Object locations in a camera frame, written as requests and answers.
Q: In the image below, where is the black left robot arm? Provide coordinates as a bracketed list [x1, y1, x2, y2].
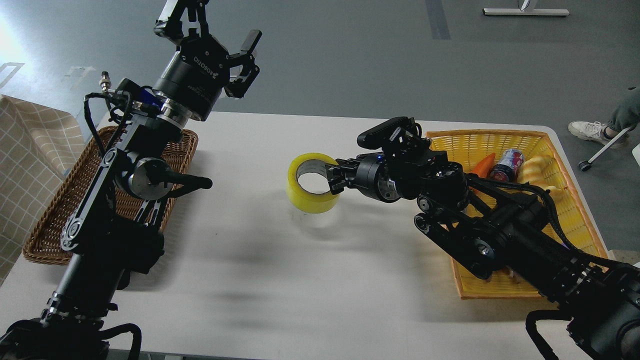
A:
[1, 0, 263, 360]

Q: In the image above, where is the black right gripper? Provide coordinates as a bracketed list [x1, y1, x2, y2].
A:
[325, 153, 401, 203]

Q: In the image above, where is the brown wicker basket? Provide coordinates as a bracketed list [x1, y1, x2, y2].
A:
[22, 129, 199, 265]

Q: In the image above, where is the white sneaker shoe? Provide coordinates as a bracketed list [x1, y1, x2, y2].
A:
[567, 121, 630, 149]

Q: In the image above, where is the yellow plastic basket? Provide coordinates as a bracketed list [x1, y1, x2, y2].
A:
[425, 129, 607, 300]

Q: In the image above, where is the white metal stand base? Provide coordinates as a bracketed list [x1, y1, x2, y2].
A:
[482, 0, 570, 18]

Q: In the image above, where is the toy croissant bread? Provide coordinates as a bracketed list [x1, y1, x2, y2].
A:
[516, 155, 566, 202]

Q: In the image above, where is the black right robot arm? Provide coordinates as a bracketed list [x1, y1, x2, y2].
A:
[324, 116, 640, 360]

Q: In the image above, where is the yellow tape roll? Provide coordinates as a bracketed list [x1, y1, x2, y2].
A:
[286, 152, 339, 214]

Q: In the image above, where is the beige checkered cloth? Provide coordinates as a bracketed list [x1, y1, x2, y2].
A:
[0, 95, 86, 281]

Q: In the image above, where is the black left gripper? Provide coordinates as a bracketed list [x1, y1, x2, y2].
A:
[153, 0, 263, 121]

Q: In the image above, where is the orange toy carrot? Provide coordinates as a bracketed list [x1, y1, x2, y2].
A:
[470, 152, 496, 179]

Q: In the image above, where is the small soda can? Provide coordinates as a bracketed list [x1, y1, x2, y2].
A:
[488, 148, 525, 182]

